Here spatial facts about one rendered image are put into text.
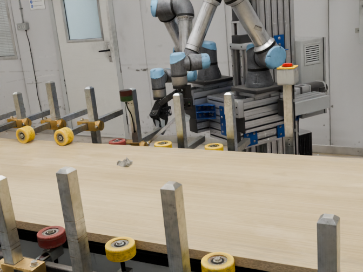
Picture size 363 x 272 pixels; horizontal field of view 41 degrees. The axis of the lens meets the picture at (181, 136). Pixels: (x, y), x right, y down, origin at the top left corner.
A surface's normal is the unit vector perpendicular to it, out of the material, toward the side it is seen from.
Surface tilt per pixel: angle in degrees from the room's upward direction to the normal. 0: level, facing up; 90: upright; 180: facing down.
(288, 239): 0
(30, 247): 90
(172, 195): 90
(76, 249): 90
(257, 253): 0
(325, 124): 90
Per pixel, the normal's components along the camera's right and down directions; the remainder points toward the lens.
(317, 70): 0.50, 0.18
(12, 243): 0.89, 0.04
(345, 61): -0.50, 0.27
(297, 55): -0.86, 0.21
